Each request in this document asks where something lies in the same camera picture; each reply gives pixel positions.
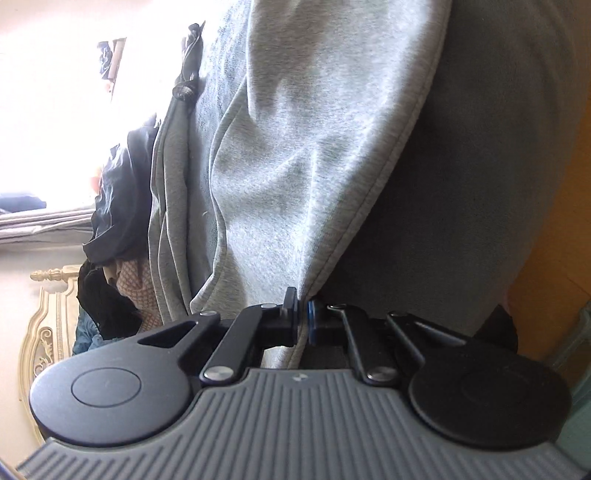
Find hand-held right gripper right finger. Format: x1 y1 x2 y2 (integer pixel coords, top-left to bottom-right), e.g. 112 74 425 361
307 299 468 387

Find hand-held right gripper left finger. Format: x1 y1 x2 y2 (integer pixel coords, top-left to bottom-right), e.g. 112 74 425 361
137 286 302 386

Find grey hoodie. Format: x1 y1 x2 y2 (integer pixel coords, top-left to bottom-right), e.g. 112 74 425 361
148 0 591 370

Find pink houndstooth sweater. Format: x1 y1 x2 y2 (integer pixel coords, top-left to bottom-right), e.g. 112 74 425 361
115 257 163 334

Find black garment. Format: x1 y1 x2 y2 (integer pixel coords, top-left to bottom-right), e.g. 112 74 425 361
78 260 145 341

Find dark navy garment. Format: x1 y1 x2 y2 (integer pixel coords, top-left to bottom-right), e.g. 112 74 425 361
82 115 161 265

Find blue duvet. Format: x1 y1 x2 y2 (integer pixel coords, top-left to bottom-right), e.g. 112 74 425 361
71 308 105 357

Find cream carved headboard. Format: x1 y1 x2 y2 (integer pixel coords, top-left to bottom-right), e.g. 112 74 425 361
17 264 87 440

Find dark items on windowsill box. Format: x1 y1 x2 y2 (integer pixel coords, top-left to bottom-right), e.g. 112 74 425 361
96 38 129 82

